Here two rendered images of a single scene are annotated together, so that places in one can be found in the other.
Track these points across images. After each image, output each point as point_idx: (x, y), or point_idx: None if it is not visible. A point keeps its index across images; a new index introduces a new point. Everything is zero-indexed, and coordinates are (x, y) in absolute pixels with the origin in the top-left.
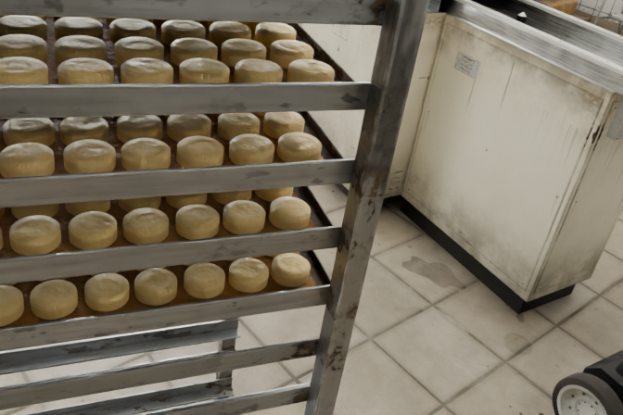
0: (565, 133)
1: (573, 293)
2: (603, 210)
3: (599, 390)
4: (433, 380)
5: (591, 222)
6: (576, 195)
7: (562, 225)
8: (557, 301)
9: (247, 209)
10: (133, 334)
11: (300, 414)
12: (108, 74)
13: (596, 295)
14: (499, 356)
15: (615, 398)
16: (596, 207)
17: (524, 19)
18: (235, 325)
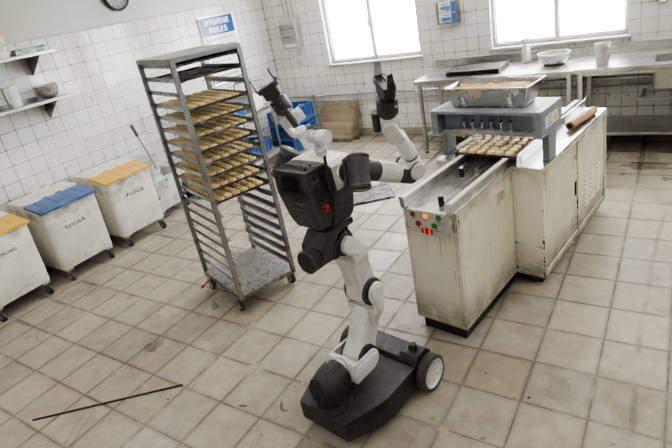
0: None
1: (468, 339)
2: (442, 278)
3: (347, 326)
4: None
5: (438, 283)
6: (413, 257)
7: (414, 273)
8: (453, 335)
9: (212, 183)
10: (268, 229)
11: (318, 293)
12: (193, 156)
13: (476, 347)
14: (387, 325)
15: (347, 332)
16: (435, 273)
17: (459, 170)
18: (283, 238)
